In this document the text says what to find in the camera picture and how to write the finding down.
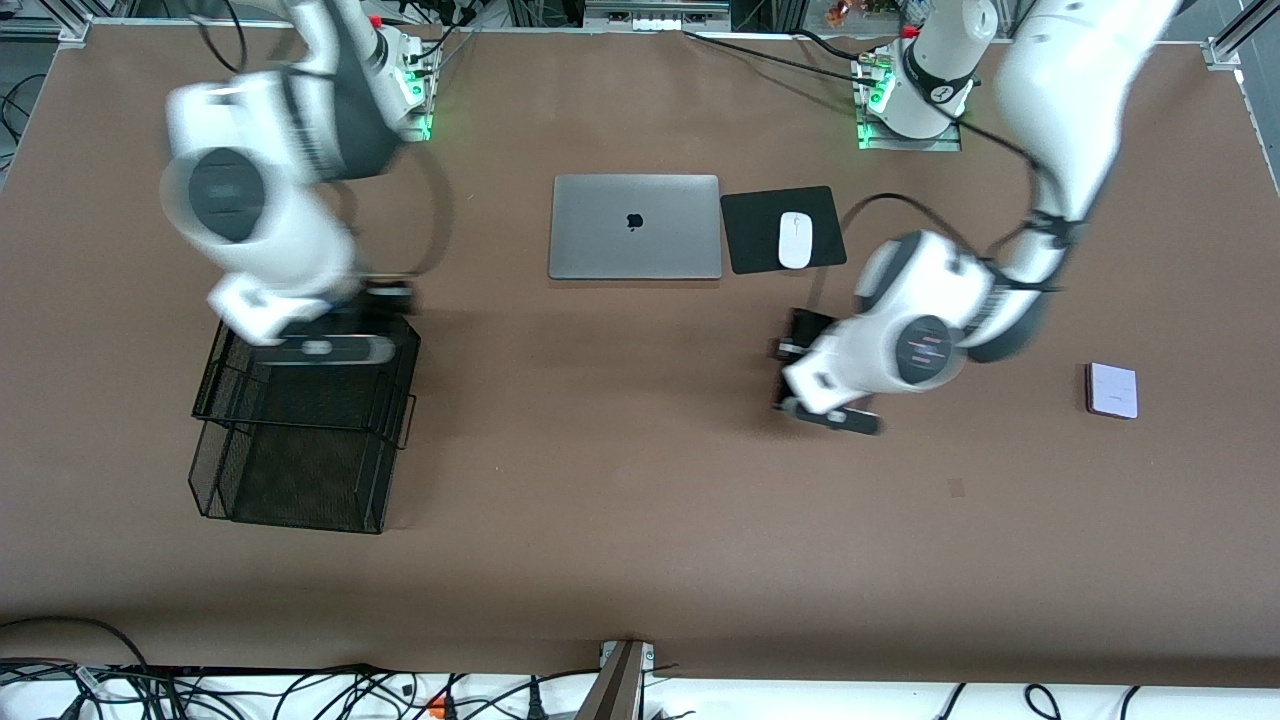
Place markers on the grey power strip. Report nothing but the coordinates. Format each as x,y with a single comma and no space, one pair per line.
655,20

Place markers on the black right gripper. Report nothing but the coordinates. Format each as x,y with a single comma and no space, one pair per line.
383,294

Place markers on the white phone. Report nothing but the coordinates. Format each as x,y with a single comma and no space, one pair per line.
1112,390

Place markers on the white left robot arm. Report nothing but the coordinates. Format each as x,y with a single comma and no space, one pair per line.
1060,120

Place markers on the long black phone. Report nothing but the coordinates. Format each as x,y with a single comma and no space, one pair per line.
812,328

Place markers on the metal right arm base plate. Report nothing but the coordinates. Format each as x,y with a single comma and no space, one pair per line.
418,132

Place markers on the white computer mouse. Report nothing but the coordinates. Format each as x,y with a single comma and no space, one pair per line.
795,240

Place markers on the silver closed laptop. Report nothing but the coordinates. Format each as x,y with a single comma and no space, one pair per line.
635,245

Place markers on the aluminium frame rail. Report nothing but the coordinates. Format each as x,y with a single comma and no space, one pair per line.
75,30
1222,52

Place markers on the black mouse pad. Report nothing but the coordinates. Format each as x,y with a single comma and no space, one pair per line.
750,230

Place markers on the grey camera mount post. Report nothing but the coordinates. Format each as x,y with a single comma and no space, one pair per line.
620,690

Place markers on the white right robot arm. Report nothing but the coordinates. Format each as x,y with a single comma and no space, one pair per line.
260,220

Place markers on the black mesh two-tier tray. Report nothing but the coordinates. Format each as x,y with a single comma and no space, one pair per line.
300,450

